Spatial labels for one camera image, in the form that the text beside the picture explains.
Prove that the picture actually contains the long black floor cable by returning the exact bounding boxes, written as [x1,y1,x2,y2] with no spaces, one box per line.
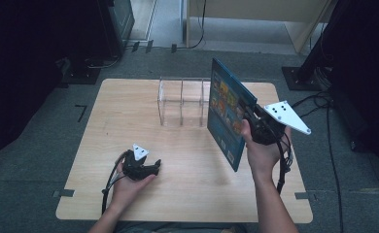
[325,96,345,233]

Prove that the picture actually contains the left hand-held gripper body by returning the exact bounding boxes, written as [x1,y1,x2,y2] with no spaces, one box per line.
[121,143,155,182]

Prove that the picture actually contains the looped black floor cable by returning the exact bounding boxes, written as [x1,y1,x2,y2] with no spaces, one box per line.
[291,91,333,119]

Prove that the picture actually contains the right hand-held gripper black cable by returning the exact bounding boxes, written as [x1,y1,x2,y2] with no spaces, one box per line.
[275,129,293,196]

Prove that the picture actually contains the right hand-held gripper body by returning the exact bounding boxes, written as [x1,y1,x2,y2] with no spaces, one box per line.
[249,100,312,147]

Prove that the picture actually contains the dark grey cabinet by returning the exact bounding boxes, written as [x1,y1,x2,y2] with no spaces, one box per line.
[108,0,136,60]

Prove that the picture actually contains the left hand-held gripper black cable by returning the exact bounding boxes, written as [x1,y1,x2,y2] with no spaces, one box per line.
[101,150,131,216]

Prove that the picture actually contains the thin black hanging cable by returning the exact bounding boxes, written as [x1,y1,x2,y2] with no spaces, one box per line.
[172,0,209,53]

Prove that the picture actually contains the hand-held gripper black cable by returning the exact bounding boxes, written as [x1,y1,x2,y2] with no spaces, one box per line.
[275,129,293,196]
[101,150,131,216]

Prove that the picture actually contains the clear acrylic book rack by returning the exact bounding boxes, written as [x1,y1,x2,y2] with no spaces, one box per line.
[156,76,212,128]

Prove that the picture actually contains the blue hardcover picture book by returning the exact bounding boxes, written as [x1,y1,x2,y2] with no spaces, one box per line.
[206,57,258,173]

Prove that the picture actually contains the light wooden furniture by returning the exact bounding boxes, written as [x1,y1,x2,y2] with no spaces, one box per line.
[186,0,338,55]

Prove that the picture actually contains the grey tape strip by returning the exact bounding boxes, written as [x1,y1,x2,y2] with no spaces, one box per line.
[293,191,319,201]
[52,188,76,199]

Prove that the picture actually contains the black metal stand base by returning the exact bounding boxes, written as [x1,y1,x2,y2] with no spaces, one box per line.
[60,57,103,86]
[281,65,335,92]

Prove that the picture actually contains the person's right hand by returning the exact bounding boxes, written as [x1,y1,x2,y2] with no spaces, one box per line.
[240,118,293,183]

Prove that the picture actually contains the person's left hand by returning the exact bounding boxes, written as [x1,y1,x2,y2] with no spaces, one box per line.
[110,161,158,209]

